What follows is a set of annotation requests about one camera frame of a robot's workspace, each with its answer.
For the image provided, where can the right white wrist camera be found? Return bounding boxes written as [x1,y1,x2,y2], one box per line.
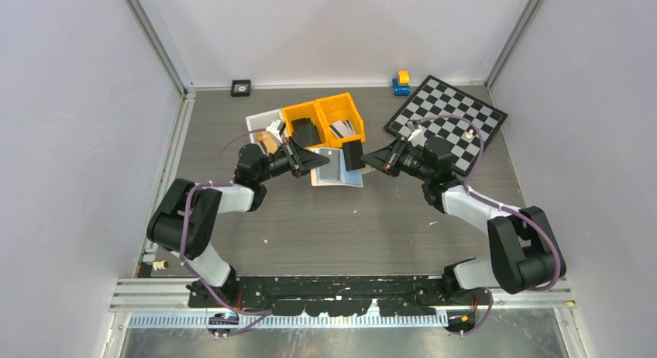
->
[406,120,426,147]

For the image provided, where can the orange plastic bin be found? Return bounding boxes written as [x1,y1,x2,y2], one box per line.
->
[315,92,366,148]
[282,101,329,148]

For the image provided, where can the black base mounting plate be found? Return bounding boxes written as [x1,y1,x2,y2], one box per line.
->
[187,274,494,318]

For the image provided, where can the beige leather card holder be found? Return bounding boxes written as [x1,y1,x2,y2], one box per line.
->
[310,147,365,188]

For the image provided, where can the right orange plastic bin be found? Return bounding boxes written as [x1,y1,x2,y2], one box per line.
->
[315,92,366,148]

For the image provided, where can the middle orange plastic bin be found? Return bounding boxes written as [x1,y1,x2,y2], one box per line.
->
[282,101,329,148]

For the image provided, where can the black white chessboard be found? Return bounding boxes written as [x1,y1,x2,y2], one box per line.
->
[384,75,507,176]

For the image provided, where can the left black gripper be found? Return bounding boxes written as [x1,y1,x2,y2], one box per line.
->
[256,136,329,184]

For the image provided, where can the small black square box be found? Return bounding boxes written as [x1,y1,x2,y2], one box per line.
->
[230,79,252,98]

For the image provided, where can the small beige chess piece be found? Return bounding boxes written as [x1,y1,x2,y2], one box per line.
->
[151,260,168,271]

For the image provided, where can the black cards in orange bin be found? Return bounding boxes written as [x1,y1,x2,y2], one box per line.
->
[291,118,322,147]

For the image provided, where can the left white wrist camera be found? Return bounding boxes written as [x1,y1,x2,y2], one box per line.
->
[265,119,286,146]

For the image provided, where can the white plastic bin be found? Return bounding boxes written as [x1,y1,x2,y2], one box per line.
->
[245,108,284,143]

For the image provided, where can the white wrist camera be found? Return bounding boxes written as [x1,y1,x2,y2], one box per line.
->
[265,119,286,146]
[406,120,426,147]

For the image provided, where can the black credit card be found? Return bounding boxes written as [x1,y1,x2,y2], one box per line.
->
[342,139,366,171]

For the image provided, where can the gold cards in white bin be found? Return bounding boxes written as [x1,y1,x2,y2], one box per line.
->
[256,132,279,155]

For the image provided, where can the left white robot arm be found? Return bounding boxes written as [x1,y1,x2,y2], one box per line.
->
[146,139,330,307]

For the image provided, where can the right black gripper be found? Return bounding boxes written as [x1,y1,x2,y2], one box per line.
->
[360,136,432,182]

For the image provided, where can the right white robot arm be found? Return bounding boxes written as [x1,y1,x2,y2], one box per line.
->
[361,137,566,304]

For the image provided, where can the blue yellow toy car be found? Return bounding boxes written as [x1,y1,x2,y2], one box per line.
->
[391,71,411,96]

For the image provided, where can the white striped card in bin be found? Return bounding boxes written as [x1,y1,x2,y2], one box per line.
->
[329,120,356,139]

